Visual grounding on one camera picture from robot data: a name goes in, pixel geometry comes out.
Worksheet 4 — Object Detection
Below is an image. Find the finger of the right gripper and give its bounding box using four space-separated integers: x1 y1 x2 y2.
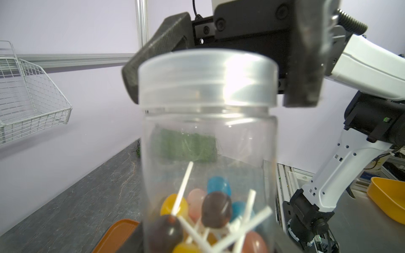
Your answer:
122 12 194 104

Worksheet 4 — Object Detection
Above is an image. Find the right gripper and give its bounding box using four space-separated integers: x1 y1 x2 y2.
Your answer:
192 0 340 108

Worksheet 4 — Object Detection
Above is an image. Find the clear plastic jar lid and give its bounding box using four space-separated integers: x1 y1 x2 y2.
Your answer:
138 48 278 109

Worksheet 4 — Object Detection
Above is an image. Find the clear plastic candy jar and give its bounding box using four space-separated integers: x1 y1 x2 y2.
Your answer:
141 106 277 253

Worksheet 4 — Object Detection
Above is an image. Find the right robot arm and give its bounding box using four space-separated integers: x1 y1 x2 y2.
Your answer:
122 1 405 253

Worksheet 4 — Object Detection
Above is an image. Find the green artificial grass mat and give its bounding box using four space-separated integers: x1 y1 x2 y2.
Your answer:
147 126 218 163

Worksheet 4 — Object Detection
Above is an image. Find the yellow plastic bin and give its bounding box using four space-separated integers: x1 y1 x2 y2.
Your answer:
367 177 405 225

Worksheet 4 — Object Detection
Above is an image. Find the orange wooden tray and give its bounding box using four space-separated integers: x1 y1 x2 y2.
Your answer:
92 219 139 253

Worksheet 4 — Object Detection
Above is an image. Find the white wire wall basket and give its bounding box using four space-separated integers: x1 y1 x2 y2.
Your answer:
1 40 72 145

